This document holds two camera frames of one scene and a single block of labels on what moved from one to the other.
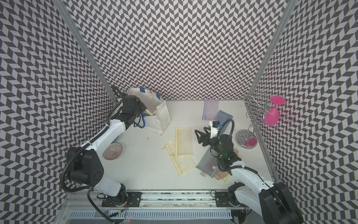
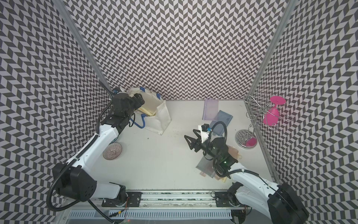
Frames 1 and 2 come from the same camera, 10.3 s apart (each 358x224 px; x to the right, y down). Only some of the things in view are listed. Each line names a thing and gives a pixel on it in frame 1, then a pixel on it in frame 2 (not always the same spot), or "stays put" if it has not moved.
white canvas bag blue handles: x=158 y=117 stays put
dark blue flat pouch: x=223 y=117 stays put
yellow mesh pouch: x=183 y=163 → x=150 y=104
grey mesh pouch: x=208 y=164 stays put
